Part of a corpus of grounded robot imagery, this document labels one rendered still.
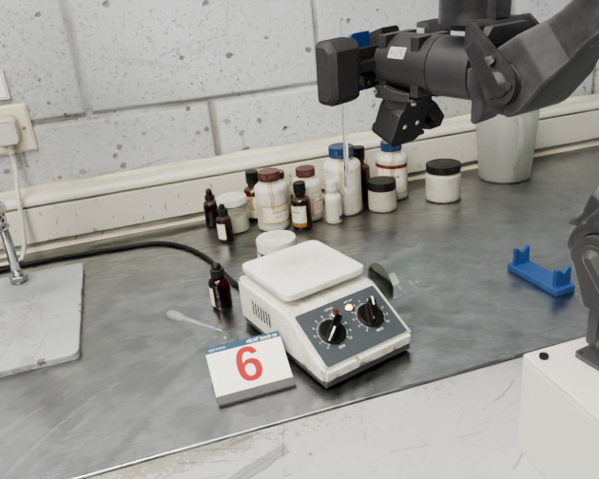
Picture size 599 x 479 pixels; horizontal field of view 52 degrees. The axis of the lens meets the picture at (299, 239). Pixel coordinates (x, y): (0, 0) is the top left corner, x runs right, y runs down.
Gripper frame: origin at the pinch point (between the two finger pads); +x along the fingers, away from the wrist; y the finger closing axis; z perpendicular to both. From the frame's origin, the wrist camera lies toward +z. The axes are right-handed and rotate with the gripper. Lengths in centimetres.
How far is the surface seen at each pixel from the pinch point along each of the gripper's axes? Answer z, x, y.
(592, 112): 27, 12, 90
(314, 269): 25.4, 2.0, -5.8
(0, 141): 16, 64, -22
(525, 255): 31.7, -9.3, 25.5
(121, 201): 30, 55, -7
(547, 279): 32.7, -14.3, 22.7
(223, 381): 32.6, 0.2, -22.0
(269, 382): 33.4, -2.8, -17.8
